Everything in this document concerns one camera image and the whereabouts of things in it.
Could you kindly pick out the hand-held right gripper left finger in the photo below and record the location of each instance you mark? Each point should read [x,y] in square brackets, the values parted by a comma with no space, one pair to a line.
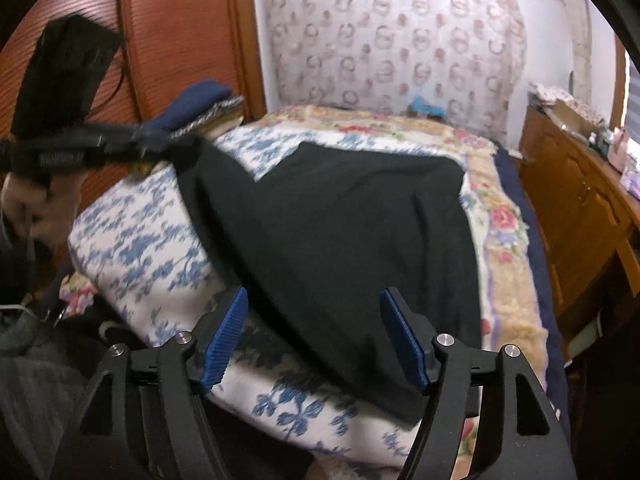
[225,341]

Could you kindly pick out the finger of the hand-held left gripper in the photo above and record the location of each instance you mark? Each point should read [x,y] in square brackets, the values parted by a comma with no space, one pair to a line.
[170,155]
[155,133]

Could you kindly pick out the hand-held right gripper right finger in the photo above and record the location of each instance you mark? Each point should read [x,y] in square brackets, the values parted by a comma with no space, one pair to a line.
[405,342]

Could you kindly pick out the black t-shirt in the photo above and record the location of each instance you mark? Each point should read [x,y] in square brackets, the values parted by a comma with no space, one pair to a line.
[340,240]

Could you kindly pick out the person's left hand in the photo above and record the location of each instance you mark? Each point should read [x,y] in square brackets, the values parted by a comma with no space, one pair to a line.
[50,210]

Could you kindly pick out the navy folded cloth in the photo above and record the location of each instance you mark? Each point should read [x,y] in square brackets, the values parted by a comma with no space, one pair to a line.
[195,102]

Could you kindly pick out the dotted dark folded cloth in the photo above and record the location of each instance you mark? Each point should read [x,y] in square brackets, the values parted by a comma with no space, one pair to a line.
[220,110]

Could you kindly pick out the beige folded cloth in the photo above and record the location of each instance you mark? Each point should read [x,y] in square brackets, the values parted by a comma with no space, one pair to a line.
[231,121]

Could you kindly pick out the white blue floral quilt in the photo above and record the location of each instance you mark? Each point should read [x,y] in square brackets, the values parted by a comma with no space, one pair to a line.
[135,245]

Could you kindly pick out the wooden slatted wardrobe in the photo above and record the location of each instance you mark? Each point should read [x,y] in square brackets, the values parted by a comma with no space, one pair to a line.
[185,25]

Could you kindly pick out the yellow rose floral blanket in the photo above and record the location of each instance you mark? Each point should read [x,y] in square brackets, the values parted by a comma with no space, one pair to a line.
[505,260]

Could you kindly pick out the navy bed sheet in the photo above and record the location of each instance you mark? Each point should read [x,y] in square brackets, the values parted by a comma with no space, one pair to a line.
[540,280]

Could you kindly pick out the person's grey clothing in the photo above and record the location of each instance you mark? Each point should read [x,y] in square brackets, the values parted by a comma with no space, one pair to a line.
[35,375]

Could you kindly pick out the wooden dresser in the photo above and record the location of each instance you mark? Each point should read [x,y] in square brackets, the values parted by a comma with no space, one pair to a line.
[575,200]

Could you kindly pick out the small blue object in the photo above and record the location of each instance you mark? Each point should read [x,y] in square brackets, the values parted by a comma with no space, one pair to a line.
[425,108]

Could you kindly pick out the open cardboard box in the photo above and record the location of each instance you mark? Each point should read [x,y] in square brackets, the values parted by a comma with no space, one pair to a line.
[570,112]

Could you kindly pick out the pink box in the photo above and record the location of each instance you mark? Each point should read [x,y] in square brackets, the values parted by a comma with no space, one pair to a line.
[621,149]

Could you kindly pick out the beige curtain strip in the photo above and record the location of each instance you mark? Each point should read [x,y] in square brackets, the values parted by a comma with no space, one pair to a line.
[579,45]

